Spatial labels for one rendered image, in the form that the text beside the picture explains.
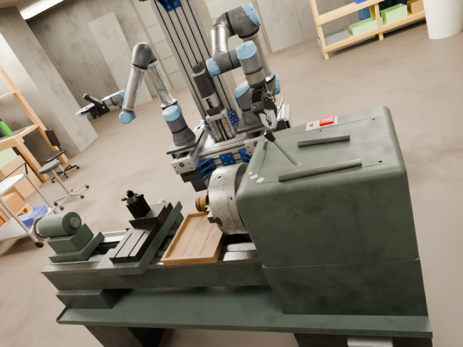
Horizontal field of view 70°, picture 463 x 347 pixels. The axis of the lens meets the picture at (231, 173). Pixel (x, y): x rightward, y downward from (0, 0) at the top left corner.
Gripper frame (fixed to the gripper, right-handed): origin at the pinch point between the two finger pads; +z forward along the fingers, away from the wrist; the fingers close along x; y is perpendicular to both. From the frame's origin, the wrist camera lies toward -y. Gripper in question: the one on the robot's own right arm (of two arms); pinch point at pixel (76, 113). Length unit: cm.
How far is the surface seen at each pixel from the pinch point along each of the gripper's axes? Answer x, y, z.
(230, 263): -114, 59, -58
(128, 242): -80, 51, -10
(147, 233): -78, 51, -21
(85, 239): -51, 57, 23
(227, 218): -114, 33, -66
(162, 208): -69, 47, -32
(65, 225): -53, 41, 25
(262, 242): -127, 40, -75
